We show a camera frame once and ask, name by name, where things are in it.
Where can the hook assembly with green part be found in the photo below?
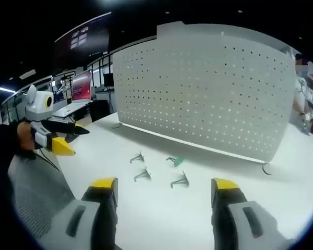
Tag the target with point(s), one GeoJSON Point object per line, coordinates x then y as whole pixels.
{"type": "Point", "coordinates": [177, 161]}

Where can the white perforated mounting plate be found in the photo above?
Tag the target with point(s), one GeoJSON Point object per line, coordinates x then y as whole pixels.
{"type": "Point", "coordinates": [198, 91]}

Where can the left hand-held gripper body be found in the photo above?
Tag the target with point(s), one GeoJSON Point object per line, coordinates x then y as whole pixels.
{"type": "Point", "coordinates": [37, 109]}

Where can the person's left hand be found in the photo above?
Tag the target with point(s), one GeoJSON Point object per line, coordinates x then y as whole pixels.
{"type": "Point", "coordinates": [24, 135]}

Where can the black office chair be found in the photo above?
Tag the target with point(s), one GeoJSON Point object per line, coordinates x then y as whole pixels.
{"type": "Point", "coordinates": [100, 110]}

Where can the grey metal hook assembly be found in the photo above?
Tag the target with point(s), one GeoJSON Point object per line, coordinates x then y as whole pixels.
{"type": "Point", "coordinates": [138, 158]}
{"type": "Point", "coordinates": [181, 181]}
{"type": "Point", "coordinates": [144, 175]}

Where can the grey mesh chair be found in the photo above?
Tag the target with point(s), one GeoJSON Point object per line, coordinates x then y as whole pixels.
{"type": "Point", "coordinates": [36, 192]}

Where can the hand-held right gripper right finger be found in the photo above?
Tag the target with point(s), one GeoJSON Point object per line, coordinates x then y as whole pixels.
{"type": "Point", "coordinates": [240, 221]}

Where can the small black monitor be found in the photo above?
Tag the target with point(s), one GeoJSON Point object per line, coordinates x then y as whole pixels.
{"type": "Point", "coordinates": [108, 79]}

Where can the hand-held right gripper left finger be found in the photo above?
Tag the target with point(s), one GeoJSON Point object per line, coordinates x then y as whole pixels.
{"type": "Point", "coordinates": [83, 218]}

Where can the white laptop with red screen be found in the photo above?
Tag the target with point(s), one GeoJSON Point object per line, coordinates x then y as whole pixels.
{"type": "Point", "coordinates": [81, 86]}

